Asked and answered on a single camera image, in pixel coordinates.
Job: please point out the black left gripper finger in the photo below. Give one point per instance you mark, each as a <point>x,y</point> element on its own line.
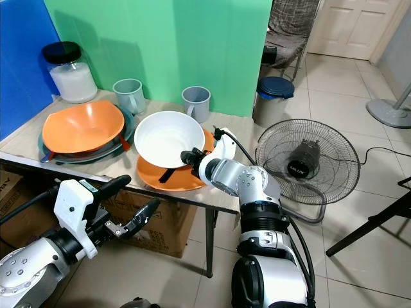
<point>146,214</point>
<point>115,185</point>

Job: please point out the white round bowl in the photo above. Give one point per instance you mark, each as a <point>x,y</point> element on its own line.
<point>164,138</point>

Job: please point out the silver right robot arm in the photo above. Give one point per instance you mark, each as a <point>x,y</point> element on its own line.
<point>263,218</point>

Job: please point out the orange round plate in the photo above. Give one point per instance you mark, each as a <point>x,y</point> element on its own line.
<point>183,183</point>

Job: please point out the dark green plate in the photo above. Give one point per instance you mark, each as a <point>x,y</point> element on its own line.
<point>110,155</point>

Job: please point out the small brown cardboard box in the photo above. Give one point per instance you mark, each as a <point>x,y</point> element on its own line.
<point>170,234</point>

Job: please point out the red utensil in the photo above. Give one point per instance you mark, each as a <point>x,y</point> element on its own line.
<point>125,142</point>

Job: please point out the grey-blue plastic mug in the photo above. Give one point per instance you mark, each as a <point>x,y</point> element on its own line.
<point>196,106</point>
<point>128,98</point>

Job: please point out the orange squarish bowl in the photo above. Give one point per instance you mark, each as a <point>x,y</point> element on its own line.
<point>82,127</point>

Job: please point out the blue utensil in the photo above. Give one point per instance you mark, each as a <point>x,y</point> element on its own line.
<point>46,156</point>

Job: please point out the large printed cardboard box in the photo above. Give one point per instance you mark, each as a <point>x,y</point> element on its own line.
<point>22,205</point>

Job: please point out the grey bin with blue lid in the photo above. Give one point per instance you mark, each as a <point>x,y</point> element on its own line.
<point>273,93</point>

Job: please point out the beige table cloth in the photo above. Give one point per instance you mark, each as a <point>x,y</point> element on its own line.
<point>26,138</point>

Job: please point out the black floor fan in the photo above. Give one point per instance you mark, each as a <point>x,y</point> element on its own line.
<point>307,160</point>

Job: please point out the glass jar with black lid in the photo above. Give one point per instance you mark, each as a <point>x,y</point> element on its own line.
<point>74,83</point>

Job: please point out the green plastic board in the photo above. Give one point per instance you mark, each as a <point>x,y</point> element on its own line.
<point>167,45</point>

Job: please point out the blue plastic board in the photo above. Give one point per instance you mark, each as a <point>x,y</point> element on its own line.
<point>26,58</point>

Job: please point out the grey woven chair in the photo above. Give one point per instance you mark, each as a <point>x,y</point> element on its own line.
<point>292,25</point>

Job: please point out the black slanted furniture leg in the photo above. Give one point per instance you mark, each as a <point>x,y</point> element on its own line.
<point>369,228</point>

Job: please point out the cream panelled door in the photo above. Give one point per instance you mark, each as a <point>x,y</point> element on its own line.
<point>353,25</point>

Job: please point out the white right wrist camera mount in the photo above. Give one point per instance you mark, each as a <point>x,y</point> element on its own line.
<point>225,146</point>

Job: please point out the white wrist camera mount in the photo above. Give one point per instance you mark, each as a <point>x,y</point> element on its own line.
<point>80,205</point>
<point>225,146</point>

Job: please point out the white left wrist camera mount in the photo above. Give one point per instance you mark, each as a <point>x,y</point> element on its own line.
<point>80,205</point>

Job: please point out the grey pedestal fan base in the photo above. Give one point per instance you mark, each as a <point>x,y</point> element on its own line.
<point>388,114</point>

